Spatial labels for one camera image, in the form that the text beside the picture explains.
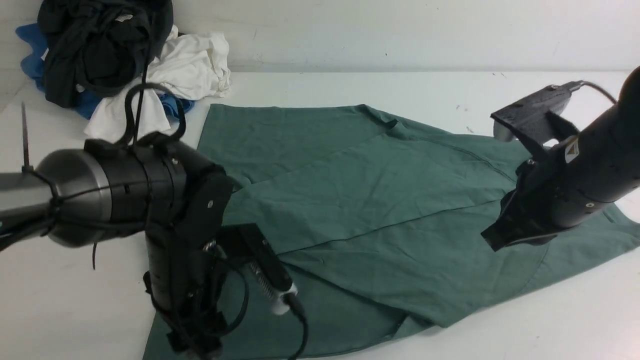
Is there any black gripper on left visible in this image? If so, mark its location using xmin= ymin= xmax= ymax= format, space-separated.
xmin=142 ymin=269 xmax=228 ymax=360

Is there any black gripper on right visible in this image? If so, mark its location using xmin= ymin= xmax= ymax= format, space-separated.
xmin=481 ymin=159 xmax=566 ymax=252

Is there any green long-sleeved shirt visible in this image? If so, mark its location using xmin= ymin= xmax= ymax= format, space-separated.
xmin=198 ymin=104 xmax=640 ymax=358

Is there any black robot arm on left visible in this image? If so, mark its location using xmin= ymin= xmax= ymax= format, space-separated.
xmin=1 ymin=134 xmax=234 ymax=360

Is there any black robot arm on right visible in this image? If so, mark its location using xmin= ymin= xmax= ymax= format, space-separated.
xmin=481 ymin=69 xmax=640 ymax=251

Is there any white crumpled shirt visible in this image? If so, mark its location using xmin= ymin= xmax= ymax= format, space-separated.
xmin=84 ymin=26 xmax=231 ymax=142

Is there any black crumpled garment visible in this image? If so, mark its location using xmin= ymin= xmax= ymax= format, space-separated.
xmin=38 ymin=0 xmax=174 ymax=109

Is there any blue crumpled garment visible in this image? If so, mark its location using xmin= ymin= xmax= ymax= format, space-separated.
xmin=14 ymin=23 xmax=195 ymax=120

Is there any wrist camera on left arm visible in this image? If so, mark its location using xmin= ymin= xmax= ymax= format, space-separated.
xmin=216 ymin=223 xmax=307 ymax=323

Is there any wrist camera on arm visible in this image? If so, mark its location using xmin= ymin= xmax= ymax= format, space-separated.
xmin=216 ymin=223 xmax=307 ymax=323
xmin=490 ymin=81 xmax=583 ymax=162

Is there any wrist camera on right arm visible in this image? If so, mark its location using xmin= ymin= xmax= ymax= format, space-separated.
xmin=490 ymin=81 xmax=583 ymax=162

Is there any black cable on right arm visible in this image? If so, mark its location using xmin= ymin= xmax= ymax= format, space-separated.
xmin=575 ymin=80 xmax=618 ymax=106

